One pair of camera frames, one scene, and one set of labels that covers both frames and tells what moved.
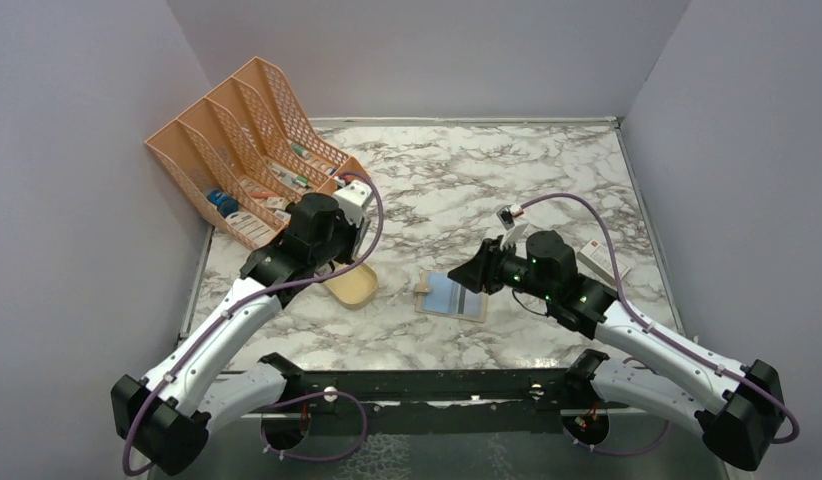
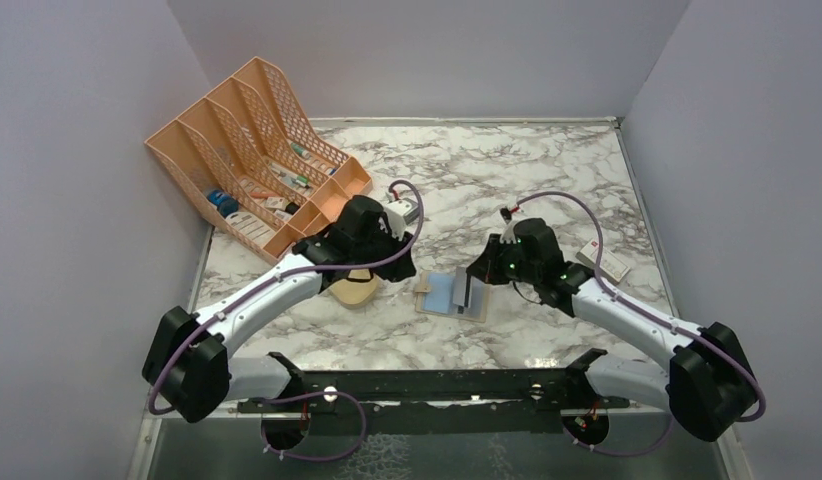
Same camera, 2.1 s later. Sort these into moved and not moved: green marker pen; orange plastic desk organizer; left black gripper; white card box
Moved: left black gripper
Not moved: green marker pen; white card box; orange plastic desk organizer
